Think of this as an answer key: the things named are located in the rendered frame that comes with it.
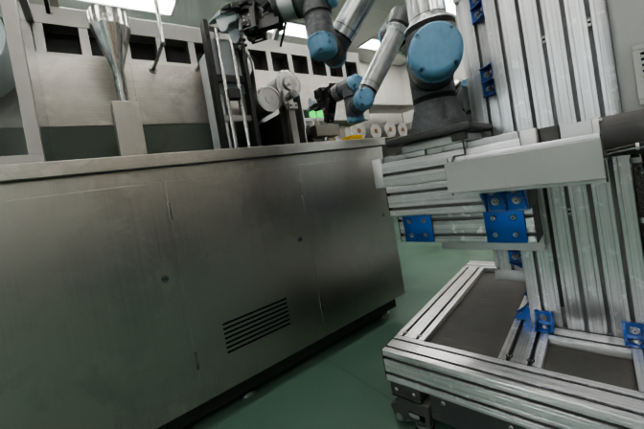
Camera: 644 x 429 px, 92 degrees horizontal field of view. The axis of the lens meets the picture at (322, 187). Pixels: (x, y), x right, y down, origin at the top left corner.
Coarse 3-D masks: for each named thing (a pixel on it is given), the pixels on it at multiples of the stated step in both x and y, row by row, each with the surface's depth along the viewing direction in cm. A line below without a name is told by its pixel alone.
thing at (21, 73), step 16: (0, 0) 80; (16, 16) 82; (32, 16) 123; (16, 32) 82; (16, 48) 82; (16, 64) 81; (16, 80) 81; (32, 96) 83; (32, 112) 82; (32, 128) 82; (32, 144) 82; (0, 160) 78; (16, 160) 80; (32, 160) 82
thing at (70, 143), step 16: (64, 128) 130; (80, 128) 133; (96, 128) 136; (112, 128) 139; (144, 128) 147; (160, 128) 151; (176, 128) 155; (192, 128) 160; (208, 128) 165; (240, 128) 175; (64, 144) 129; (80, 144) 132; (96, 144) 136; (112, 144) 139; (160, 144) 150; (176, 144) 155; (192, 144) 159; (208, 144) 164; (240, 144) 174
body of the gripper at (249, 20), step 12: (240, 12) 84; (252, 12) 82; (264, 12) 84; (276, 12) 81; (240, 24) 83; (252, 24) 82; (264, 24) 83; (276, 24) 82; (252, 36) 87; (264, 36) 87
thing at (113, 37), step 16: (96, 32) 118; (112, 32) 118; (128, 32) 124; (112, 48) 119; (112, 64) 121; (112, 112) 120; (128, 112) 120; (128, 128) 120; (128, 144) 120; (144, 144) 123
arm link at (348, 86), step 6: (348, 78) 127; (354, 78) 125; (360, 78) 127; (336, 84) 133; (342, 84) 129; (348, 84) 126; (354, 84) 125; (336, 90) 133; (342, 90) 130; (348, 90) 128; (354, 90) 126; (342, 96) 133
